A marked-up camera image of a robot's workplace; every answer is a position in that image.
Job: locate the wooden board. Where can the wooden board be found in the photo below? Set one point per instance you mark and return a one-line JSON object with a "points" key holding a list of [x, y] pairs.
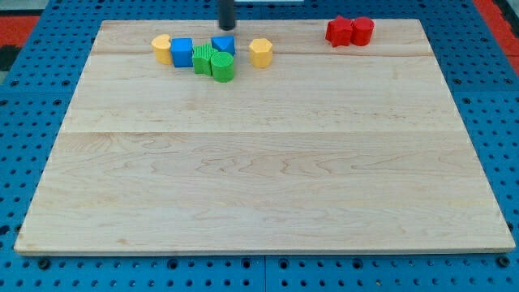
{"points": [[333, 151]]}

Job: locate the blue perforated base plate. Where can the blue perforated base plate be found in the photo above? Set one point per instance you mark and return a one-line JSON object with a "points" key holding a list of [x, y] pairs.
{"points": [[38, 90]]}

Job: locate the green star block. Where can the green star block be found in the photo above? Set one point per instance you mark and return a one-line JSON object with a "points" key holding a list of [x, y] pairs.
{"points": [[201, 58]]}

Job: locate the blue triangle block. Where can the blue triangle block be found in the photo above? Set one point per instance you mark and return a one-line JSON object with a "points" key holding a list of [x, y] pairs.
{"points": [[223, 44]]}

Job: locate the red cylinder block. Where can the red cylinder block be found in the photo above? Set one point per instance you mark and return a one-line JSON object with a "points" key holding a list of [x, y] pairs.
{"points": [[363, 28]]}

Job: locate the green cylinder block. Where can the green cylinder block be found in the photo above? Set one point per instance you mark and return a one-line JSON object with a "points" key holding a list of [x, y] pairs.
{"points": [[222, 64]]}

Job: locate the blue cube block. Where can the blue cube block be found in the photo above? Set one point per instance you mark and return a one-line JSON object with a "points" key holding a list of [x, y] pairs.
{"points": [[181, 51]]}

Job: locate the yellow heart block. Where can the yellow heart block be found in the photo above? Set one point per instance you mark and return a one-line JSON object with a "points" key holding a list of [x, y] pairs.
{"points": [[161, 48]]}

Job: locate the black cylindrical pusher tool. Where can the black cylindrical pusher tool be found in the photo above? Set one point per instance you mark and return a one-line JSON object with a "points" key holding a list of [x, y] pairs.
{"points": [[226, 15]]}

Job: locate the yellow hexagon block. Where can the yellow hexagon block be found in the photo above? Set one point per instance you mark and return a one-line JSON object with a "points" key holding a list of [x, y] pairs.
{"points": [[261, 54]]}

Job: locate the red star block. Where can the red star block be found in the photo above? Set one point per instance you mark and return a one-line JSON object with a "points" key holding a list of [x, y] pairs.
{"points": [[339, 31]]}

